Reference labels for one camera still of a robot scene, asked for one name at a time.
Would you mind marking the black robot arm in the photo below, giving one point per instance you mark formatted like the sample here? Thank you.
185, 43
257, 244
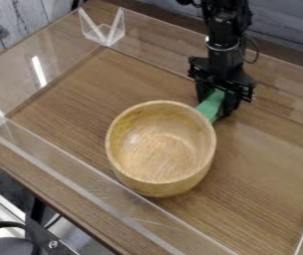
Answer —
227, 18

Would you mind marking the green rectangular block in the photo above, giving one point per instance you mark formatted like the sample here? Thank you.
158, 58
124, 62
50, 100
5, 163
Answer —
210, 106

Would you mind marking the black table leg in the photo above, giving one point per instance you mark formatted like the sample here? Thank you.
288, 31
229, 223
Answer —
37, 210

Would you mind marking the clear acrylic tray wall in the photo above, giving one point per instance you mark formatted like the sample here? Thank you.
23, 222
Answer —
64, 87

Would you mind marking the brown wooden bowl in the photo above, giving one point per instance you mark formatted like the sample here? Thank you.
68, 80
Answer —
161, 146

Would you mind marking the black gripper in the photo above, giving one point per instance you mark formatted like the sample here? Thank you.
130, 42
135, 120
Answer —
219, 71

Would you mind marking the grey metal bracket with screw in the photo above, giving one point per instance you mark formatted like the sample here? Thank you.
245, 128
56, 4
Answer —
47, 243

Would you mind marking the clear acrylic corner bracket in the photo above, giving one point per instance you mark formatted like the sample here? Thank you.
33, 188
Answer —
103, 34

